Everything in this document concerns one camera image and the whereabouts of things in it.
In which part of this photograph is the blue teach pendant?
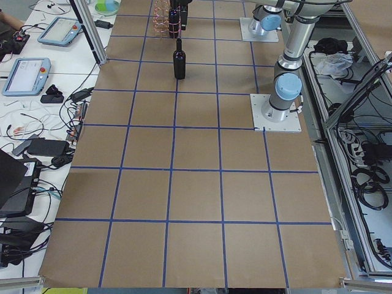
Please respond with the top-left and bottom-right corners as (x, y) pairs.
(37, 17), (81, 47)
(2, 58), (51, 97)

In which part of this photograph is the blue teach pendant near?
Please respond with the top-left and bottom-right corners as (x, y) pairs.
(2, 58), (51, 97)

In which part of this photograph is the black power strip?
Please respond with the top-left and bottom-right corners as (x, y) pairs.
(66, 101), (88, 143)

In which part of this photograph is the black cloth bundle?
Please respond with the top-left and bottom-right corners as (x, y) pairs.
(314, 37), (348, 55)

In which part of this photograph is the black laptop computer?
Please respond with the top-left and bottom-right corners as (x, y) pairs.
(1, 151), (41, 217)

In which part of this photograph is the dark glass wine bottle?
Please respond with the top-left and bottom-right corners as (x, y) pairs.
(173, 39), (186, 80)

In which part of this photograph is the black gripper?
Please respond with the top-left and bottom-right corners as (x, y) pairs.
(170, 0), (192, 31)

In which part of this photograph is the black power adapter brick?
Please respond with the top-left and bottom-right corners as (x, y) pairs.
(27, 138), (69, 157)

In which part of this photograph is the green bowl with cup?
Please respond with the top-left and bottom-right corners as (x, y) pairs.
(94, 0), (119, 17)

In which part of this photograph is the aluminium frame rail right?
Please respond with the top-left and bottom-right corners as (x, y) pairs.
(304, 1), (391, 279)

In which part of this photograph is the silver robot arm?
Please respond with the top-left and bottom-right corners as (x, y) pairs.
(248, 5), (282, 36)
(249, 1), (345, 123)

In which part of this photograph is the black small device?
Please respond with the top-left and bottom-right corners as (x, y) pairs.
(40, 85), (64, 104)

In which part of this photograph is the copper wire wine basket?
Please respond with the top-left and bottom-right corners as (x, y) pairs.
(153, 0), (171, 37)

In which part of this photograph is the dark wine bottle in basket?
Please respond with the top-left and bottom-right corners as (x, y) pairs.
(168, 9), (181, 39)

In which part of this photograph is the blue teach pendant far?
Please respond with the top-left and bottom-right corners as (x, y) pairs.
(37, 17), (81, 47)

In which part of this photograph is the crumpled white cloth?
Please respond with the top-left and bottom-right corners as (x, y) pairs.
(315, 53), (353, 78)

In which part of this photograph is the aluminium frame post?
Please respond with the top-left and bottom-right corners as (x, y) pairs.
(70, 0), (107, 66)

